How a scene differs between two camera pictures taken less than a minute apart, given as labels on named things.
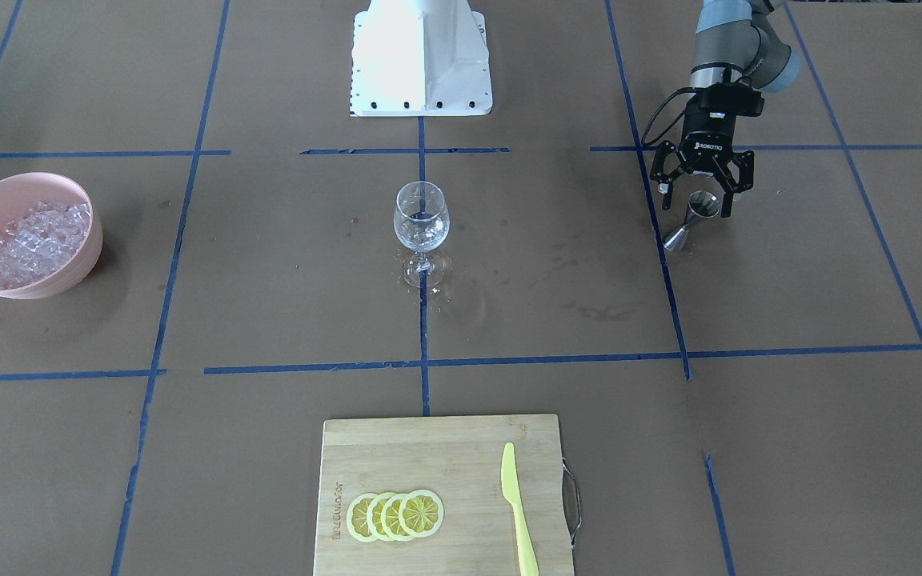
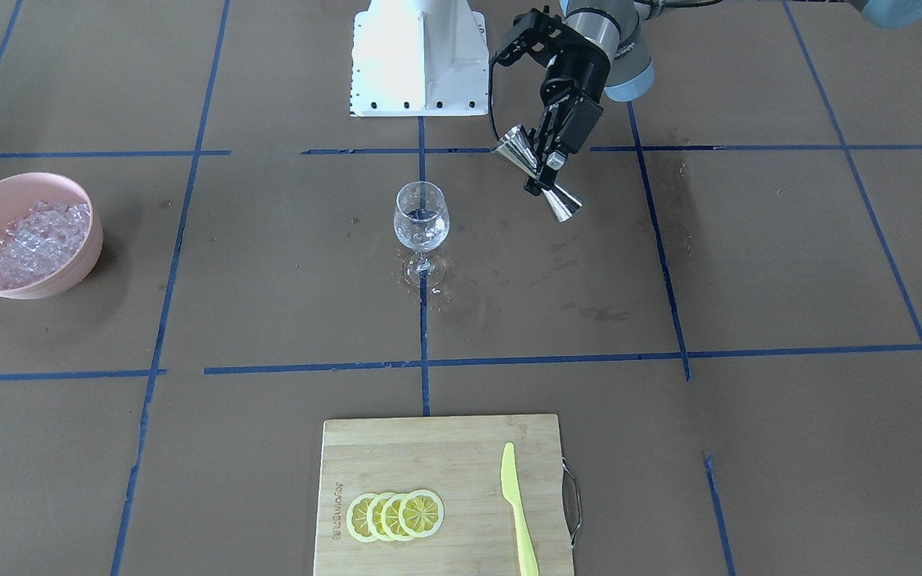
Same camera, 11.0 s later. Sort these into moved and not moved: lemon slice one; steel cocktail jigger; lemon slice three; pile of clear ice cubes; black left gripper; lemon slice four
Moved: steel cocktail jigger; black left gripper
Not moved: lemon slice four; pile of clear ice cubes; lemon slice three; lemon slice one
